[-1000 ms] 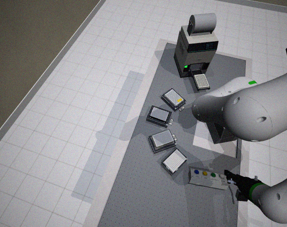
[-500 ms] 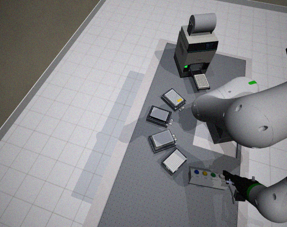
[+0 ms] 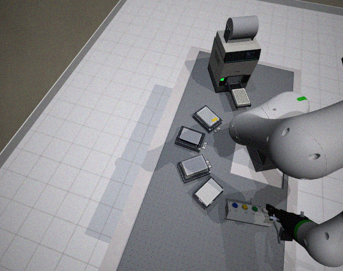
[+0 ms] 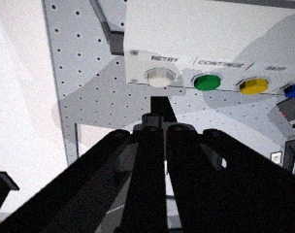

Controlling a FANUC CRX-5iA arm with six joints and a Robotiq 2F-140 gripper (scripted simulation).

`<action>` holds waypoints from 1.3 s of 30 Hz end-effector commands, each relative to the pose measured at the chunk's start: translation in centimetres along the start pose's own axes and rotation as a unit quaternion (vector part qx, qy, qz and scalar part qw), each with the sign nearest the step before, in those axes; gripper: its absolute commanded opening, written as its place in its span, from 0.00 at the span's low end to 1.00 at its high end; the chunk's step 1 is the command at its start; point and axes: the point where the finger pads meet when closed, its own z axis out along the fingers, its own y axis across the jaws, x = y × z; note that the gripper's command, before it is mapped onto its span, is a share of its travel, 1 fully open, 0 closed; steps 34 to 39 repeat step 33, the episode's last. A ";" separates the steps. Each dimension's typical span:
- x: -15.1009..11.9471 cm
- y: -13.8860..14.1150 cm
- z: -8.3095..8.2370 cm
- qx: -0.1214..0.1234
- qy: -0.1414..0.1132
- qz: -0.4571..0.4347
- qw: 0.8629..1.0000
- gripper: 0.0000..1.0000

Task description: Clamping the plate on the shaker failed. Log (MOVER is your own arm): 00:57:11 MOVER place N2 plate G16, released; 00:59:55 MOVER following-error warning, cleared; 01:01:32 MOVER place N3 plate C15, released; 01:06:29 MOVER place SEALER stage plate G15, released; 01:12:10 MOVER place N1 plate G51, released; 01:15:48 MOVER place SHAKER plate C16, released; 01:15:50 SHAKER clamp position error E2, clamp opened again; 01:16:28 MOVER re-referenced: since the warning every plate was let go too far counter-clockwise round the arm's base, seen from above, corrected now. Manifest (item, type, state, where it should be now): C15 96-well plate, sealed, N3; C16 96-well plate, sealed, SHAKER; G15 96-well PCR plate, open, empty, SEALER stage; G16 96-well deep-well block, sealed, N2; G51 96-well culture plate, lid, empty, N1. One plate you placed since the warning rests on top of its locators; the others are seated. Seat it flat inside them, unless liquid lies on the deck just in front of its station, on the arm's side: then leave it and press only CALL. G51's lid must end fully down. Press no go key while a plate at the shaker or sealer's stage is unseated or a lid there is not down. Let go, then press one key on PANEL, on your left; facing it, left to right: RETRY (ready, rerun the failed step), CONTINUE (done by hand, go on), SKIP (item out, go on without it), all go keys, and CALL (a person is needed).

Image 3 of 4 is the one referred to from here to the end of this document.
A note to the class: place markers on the white button panel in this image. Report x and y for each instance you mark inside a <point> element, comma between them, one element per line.
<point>249,214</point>

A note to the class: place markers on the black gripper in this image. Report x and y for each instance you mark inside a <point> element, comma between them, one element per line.
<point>280,216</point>

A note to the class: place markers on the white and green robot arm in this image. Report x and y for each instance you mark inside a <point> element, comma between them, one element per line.
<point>303,145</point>

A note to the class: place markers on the grey cylinder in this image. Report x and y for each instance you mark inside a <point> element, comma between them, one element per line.
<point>243,27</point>

